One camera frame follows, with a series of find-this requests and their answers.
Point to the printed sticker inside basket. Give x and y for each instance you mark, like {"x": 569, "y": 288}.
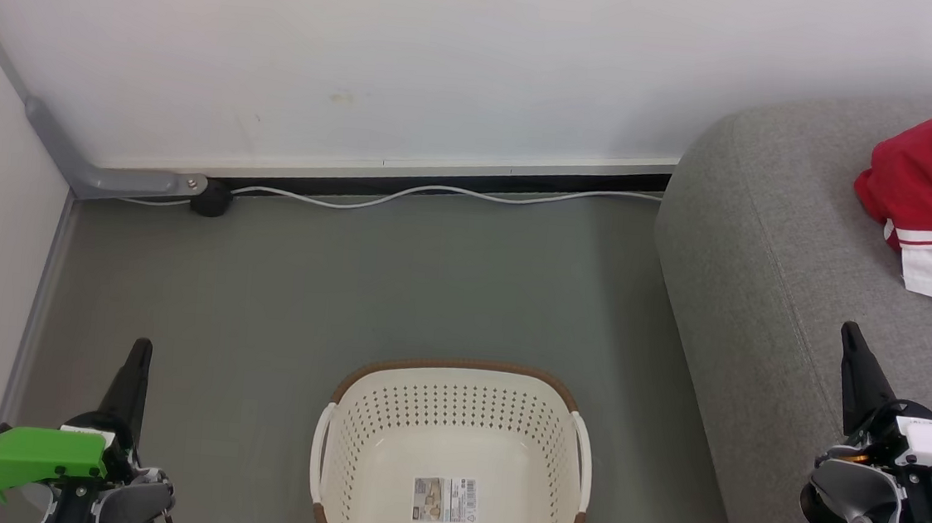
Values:
{"x": 445, "y": 499}

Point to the white wall baseboard strip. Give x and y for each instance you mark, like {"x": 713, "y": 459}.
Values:
{"x": 440, "y": 164}

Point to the cream perforated laundry basket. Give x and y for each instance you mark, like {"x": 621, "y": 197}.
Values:
{"x": 452, "y": 443}

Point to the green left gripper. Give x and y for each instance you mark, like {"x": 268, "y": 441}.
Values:
{"x": 26, "y": 456}

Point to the grey fabric sofa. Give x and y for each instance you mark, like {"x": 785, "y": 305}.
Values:
{"x": 774, "y": 261}

